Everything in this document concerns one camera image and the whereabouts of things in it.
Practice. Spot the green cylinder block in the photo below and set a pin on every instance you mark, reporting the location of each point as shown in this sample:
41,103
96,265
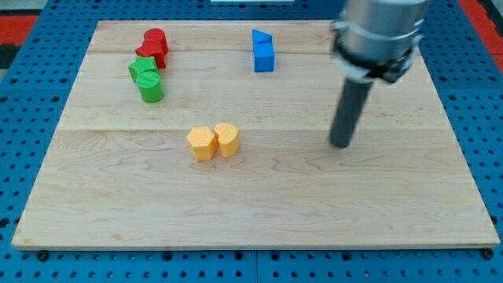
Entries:
150,87

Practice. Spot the red cylinder block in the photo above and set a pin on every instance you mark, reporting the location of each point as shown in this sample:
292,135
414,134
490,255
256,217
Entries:
157,35

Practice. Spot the yellow hexagon block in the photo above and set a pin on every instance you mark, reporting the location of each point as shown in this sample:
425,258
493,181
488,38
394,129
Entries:
202,143

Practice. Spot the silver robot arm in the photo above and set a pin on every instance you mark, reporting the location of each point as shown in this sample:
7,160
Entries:
378,39

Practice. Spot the red star block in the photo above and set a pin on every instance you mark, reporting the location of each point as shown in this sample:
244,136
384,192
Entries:
152,49

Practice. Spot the green star block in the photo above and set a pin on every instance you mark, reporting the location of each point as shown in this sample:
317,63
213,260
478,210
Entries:
141,65

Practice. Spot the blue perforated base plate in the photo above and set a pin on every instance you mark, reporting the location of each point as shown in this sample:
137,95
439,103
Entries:
39,80

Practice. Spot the yellow heart block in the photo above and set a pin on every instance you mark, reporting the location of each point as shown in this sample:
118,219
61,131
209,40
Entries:
228,139

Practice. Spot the blue triangle block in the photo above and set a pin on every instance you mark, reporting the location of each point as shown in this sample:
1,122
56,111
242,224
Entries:
261,37

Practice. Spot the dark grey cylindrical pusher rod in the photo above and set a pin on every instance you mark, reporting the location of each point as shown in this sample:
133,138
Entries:
350,105

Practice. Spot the light wooden board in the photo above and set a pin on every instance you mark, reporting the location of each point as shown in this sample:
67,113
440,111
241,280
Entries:
118,174

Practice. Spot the blue cube block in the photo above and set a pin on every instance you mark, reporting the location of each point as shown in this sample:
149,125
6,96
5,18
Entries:
264,57

